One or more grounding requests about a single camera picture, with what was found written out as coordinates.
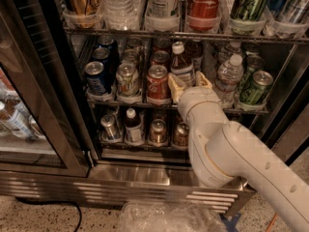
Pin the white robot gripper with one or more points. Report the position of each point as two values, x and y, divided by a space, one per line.
195 100

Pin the blue label plastic bottle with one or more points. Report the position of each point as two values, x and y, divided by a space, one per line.
182 65

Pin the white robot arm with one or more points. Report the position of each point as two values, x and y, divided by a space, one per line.
221 150

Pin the brown bottle behind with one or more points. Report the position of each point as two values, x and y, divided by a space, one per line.
195 50

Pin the front clear water bottle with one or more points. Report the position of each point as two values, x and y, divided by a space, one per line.
227 80

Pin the large Coca-Cola bottle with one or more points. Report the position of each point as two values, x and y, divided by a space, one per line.
202 14

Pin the small bottle bottom shelf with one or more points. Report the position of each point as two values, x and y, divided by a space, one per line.
134 134

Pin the white label bottle top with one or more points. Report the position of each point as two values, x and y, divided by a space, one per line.
162 15

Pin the green can top shelf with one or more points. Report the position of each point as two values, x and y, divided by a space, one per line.
247 10

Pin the silver can bottom shelf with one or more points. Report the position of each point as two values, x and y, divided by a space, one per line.
110 128

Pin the clear bottle top shelf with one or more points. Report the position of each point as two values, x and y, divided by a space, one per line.
122 14

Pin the steel fridge cabinet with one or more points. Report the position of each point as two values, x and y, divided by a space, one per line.
118 171

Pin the gold can top shelf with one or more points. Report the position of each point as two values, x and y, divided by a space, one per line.
84 10

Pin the glass fridge door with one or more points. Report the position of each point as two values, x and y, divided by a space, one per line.
58 153

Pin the front red soda can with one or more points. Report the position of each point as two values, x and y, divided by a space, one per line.
158 91

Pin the red soda can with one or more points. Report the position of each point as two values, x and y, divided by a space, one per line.
158 91
160 58

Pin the front white green can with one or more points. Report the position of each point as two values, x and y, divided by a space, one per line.
127 83

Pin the front blue soda can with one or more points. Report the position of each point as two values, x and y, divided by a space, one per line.
96 76

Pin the blue soda can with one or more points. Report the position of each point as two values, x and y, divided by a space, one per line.
96 76
103 55

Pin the clear plastic bag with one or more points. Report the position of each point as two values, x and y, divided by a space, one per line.
169 217

